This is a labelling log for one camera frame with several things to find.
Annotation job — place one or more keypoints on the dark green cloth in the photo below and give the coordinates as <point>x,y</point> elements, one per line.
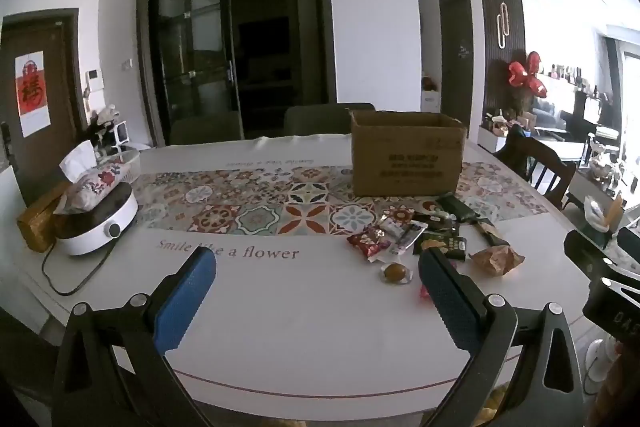
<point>517,147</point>

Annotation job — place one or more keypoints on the floral tissue box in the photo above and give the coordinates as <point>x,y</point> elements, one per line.
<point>90,187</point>

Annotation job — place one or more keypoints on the white snack packet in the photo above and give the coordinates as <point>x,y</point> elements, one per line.
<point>402,234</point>

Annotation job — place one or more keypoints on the white electric cooker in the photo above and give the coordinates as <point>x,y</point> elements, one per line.
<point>100,222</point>

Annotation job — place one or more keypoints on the brown green snack packet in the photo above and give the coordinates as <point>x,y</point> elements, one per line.
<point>490,233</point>

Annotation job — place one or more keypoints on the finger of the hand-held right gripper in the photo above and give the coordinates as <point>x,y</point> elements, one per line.
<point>630,239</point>
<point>582,247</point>

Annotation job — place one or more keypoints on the red door poster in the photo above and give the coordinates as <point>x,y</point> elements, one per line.
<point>32,92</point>

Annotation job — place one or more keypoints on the grey sofa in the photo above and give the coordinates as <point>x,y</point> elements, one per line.
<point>550,117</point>

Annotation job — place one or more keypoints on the wooden spindle chair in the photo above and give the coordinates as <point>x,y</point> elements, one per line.
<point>545,167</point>

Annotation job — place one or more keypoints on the red foil balloons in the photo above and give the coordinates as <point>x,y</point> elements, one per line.
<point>527,74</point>

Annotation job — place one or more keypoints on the white photo frame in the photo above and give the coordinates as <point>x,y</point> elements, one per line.
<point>121,133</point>

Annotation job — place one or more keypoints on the golden brown box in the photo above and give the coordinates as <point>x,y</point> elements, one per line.
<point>40,219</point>

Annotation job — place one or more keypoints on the red snack packet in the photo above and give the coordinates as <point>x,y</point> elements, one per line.
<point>367,243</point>

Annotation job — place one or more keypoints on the white flower bouquet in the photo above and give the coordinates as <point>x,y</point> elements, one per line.
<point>105,119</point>

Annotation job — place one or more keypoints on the clip shaped wall light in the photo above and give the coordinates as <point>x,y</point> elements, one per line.
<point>504,24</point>

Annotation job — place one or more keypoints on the dark green long packet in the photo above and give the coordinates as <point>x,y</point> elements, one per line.
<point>457,207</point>

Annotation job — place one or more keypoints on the white basket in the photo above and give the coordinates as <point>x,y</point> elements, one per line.
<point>131,164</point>

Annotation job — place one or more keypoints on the brown entry door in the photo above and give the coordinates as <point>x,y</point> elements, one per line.
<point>55,107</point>

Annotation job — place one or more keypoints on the white intercom panel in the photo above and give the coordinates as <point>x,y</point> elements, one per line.
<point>94,80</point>

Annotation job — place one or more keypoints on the braised egg clear packet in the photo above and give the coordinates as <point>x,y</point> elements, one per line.
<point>395,272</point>

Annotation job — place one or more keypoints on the brown crinkled snack packet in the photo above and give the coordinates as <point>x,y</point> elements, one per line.
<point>497,259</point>

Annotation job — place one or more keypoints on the dark hallway door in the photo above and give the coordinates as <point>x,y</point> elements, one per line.
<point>456,57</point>

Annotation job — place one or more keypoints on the white sideboard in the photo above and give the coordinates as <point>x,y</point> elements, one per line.
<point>492,139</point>

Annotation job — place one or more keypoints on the sliding glass door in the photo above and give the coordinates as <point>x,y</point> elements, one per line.
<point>235,32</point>

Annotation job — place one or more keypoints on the shelf of bottles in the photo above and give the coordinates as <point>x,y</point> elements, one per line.
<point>570,74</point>

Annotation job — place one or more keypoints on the small red candy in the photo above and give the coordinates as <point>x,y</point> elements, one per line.
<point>424,292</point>

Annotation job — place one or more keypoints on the person's right forearm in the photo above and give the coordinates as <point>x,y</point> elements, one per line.
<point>625,387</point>

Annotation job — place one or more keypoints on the dark green chair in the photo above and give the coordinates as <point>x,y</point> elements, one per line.
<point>205,129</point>
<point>320,119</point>

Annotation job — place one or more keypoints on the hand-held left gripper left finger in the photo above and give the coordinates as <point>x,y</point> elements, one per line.
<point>182,307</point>

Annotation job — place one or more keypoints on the white box on floor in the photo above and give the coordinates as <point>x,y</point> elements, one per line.
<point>430,101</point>

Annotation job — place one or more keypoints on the cardboard box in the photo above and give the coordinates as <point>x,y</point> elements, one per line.
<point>405,157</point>

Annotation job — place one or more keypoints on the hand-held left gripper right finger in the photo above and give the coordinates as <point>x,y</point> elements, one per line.
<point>445,292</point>

